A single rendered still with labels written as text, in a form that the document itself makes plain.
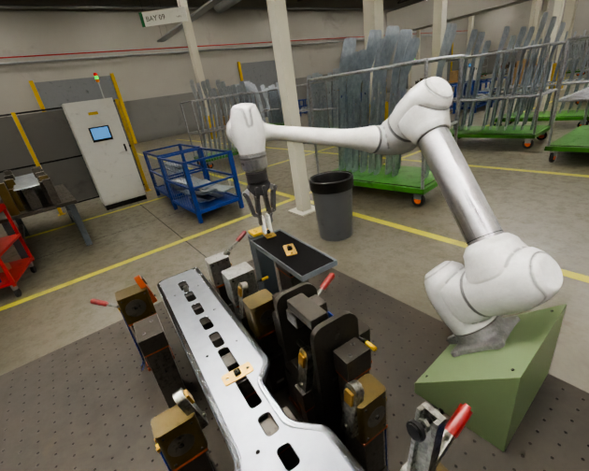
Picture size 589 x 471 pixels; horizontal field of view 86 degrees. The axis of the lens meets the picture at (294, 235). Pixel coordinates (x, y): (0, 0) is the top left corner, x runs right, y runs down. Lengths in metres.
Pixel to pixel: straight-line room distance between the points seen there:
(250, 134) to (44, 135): 7.08
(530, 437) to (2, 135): 8.02
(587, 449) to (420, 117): 1.03
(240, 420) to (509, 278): 0.75
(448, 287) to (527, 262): 0.25
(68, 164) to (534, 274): 7.79
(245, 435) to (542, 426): 0.85
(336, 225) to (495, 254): 2.75
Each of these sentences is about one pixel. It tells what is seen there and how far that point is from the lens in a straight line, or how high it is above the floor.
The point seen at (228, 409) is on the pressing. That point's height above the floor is 1.00.
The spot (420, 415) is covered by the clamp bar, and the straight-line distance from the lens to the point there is 0.57.
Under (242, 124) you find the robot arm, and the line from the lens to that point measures 1.05.
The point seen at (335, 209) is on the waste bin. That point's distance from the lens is 3.53.
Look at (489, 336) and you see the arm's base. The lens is 1.18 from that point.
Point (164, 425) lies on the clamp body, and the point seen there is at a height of 1.05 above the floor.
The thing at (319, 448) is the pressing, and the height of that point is 1.00.
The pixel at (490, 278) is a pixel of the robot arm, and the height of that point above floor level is 1.14.
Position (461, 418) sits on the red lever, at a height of 1.14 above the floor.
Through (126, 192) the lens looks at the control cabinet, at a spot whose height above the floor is 0.24.
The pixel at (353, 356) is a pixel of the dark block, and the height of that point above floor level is 1.12.
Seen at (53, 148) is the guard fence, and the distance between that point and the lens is 7.98.
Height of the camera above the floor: 1.67
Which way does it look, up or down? 25 degrees down
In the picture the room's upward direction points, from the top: 9 degrees counter-clockwise
